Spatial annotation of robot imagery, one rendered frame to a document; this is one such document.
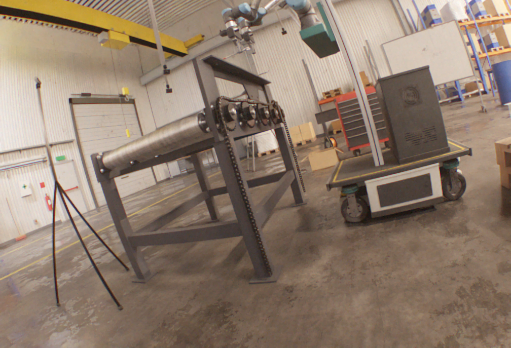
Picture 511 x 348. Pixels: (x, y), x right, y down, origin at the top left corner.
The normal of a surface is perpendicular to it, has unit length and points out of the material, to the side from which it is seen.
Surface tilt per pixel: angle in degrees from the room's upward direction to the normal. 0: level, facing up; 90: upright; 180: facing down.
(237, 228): 90
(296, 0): 97
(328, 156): 90
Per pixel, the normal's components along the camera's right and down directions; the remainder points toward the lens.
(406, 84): -0.40, 0.18
